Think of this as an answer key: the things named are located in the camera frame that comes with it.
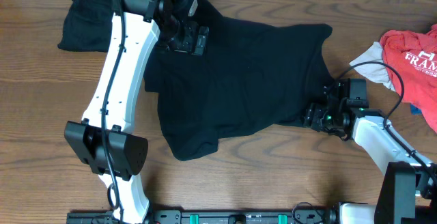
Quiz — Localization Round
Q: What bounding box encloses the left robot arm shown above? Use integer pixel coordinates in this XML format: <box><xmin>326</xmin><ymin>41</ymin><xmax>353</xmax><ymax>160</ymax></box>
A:
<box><xmin>64</xmin><ymin>0</ymin><xmax>209</xmax><ymax>223</ymax></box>

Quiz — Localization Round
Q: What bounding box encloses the beige garment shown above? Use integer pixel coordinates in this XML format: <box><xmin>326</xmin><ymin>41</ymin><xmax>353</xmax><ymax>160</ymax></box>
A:
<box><xmin>350</xmin><ymin>42</ymin><xmax>395</xmax><ymax>91</ymax></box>

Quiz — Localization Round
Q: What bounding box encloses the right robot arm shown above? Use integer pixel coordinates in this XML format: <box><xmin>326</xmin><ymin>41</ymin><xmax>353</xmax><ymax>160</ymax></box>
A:
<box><xmin>303</xmin><ymin>103</ymin><xmax>436</xmax><ymax>224</ymax></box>

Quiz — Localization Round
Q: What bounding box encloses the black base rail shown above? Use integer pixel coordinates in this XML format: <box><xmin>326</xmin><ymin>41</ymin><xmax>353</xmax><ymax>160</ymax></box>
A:
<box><xmin>66</xmin><ymin>201</ymin><xmax>342</xmax><ymax>224</ymax></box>

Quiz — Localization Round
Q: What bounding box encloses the folded black garment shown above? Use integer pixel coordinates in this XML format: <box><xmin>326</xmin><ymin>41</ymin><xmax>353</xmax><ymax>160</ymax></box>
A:
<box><xmin>57</xmin><ymin>0</ymin><xmax>113</xmax><ymax>53</ymax></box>

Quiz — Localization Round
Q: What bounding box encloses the black t-shirt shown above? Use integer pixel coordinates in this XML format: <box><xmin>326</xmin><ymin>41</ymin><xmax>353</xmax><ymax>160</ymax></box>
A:
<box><xmin>144</xmin><ymin>0</ymin><xmax>333</xmax><ymax>161</ymax></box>

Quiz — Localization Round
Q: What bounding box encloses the red printed t-shirt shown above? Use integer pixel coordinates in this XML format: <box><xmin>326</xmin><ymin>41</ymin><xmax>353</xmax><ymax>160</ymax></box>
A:
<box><xmin>380</xmin><ymin>25</ymin><xmax>436</xmax><ymax>130</ymax></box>

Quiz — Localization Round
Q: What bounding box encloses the blue garment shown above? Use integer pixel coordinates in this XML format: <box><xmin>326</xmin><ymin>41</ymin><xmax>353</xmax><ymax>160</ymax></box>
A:
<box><xmin>410</xmin><ymin>104</ymin><xmax>422</xmax><ymax>115</ymax></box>

